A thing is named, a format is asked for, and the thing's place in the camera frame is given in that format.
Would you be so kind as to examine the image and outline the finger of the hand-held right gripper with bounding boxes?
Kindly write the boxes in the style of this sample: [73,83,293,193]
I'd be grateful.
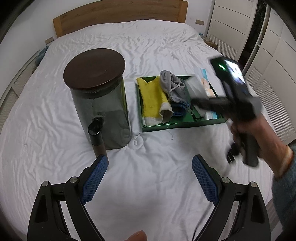
[191,96,232,112]

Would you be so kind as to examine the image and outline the person's right forearm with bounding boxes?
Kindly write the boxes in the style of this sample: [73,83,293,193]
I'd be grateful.
[272,142,296,234]

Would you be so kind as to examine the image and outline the clear zip bag blue slider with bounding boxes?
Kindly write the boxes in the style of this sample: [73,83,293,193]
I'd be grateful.
[185,68,223,121]

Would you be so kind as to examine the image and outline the white wardrobe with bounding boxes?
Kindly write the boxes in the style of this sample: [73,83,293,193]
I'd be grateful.
[206,0,296,144]

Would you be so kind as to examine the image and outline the small pink white box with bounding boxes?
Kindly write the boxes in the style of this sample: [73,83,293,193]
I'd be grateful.
[201,77,216,98]

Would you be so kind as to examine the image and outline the wooden headboard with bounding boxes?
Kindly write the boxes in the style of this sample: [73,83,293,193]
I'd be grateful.
[53,0,189,39]

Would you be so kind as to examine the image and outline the grey sock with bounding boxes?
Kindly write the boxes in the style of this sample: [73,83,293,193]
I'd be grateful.
[159,70,186,103]

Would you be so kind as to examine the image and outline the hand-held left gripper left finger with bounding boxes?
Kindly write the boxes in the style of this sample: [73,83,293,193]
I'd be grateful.
[27,155,109,241]

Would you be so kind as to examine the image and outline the white bed duvet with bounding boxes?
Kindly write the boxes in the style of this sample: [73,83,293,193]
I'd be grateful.
[0,20,278,241]

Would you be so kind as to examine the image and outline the wooden nightstand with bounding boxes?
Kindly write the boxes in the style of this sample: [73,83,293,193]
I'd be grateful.
[200,35,218,49]

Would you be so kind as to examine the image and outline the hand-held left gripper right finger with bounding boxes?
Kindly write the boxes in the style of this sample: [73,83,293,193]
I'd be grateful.
[192,155,271,241]

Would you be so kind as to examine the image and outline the person's left hand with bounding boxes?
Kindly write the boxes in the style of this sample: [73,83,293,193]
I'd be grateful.
[126,230,148,241]

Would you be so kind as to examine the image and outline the blue crumpled cloth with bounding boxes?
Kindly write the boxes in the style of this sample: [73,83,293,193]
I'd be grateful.
[35,46,49,66]

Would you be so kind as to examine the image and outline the green tray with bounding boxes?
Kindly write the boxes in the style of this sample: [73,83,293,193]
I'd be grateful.
[135,75,228,133]

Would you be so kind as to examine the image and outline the yellow cloth with white hem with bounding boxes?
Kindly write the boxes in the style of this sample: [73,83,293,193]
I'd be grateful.
[136,76,174,127]

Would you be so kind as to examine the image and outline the white louvered wall panel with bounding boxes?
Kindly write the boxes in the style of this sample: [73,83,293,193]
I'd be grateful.
[0,50,41,121]

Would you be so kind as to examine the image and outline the blue grey towel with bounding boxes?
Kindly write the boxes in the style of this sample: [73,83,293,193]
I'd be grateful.
[171,101,190,117]

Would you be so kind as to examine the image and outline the person's right hand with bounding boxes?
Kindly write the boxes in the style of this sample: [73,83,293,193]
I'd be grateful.
[230,116,292,179]

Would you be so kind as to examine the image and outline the glass jar with brown lid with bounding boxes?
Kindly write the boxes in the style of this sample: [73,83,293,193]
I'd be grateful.
[63,48,132,156]

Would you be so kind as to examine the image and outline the dark hanging clothes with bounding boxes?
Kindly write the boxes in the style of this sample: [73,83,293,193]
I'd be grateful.
[237,5,271,72]

